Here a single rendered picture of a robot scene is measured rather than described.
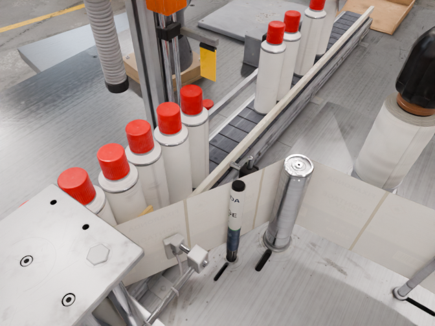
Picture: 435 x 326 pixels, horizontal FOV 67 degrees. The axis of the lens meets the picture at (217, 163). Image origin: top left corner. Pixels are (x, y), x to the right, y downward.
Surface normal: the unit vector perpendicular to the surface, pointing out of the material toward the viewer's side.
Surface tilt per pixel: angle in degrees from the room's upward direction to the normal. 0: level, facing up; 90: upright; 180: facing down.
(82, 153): 0
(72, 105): 0
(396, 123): 92
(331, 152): 0
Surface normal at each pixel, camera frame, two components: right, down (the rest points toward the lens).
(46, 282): 0.01, -0.68
